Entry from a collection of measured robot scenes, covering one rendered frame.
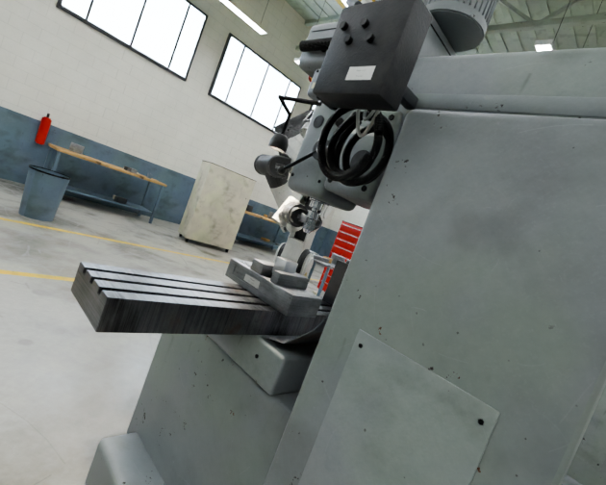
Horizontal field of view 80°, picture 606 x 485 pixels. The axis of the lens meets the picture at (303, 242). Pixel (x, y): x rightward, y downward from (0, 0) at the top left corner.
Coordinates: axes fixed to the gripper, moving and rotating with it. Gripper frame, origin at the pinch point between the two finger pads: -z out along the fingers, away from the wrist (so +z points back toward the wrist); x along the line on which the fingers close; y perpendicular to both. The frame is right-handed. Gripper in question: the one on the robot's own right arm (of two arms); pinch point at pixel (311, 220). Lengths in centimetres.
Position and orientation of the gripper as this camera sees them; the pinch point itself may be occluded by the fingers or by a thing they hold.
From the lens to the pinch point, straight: 128.3
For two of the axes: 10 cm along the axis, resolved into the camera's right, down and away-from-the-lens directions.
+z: -3.9, -2.2, 8.9
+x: 8.5, 2.9, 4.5
